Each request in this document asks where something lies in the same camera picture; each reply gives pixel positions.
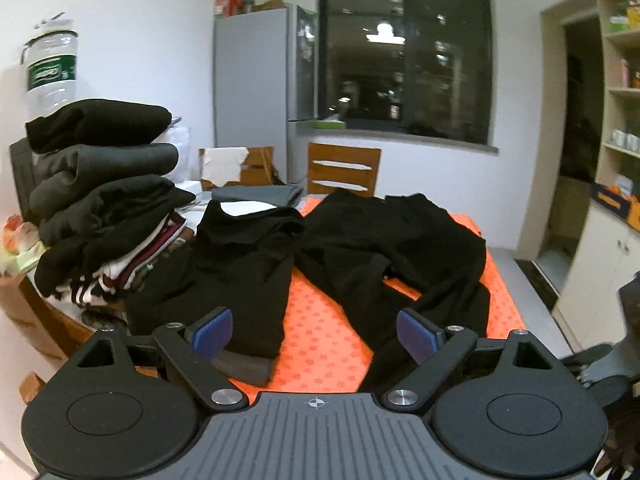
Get large water jug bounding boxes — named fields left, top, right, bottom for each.
left=24, top=11, right=80, bottom=120

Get grey folded cloth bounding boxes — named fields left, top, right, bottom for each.
left=211, top=184, right=305, bottom=209

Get dark blue orange box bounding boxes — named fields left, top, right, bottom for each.
left=591, top=181, right=640, bottom=233

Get black pants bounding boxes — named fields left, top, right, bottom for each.
left=294, top=189, right=492, bottom=393

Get dark framed window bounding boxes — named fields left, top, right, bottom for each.
left=317, top=0, right=496, bottom=147

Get wooden chair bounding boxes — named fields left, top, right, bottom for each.
left=306, top=141, right=382, bottom=200

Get black garment grey lining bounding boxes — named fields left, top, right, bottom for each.
left=125, top=199, right=307, bottom=387

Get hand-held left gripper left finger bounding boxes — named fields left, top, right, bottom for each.
left=75, top=307, right=249, bottom=412

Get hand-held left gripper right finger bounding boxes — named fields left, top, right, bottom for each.
left=381, top=308, right=560, bottom=412

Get grey refrigerator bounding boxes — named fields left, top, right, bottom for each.
left=213, top=2, right=319, bottom=188

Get person's right hand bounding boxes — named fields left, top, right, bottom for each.
left=594, top=400, right=640, bottom=480

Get green tissue box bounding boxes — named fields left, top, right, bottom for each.
left=296, top=117, right=347, bottom=132

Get orange patterned table mat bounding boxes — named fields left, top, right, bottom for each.
left=222, top=197, right=526, bottom=395

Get floral printed bag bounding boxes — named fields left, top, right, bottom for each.
left=0, top=214, right=47, bottom=277

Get beige shelf cabinet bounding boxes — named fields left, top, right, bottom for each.
left=552, top=0, right=640, bottom=358

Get stack of folded dark clothes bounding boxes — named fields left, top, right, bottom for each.
left=55, top=211, right=188, bottom=307

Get dark grey folded garment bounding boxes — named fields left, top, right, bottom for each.
left=29, top=142, right=181, bottom=211

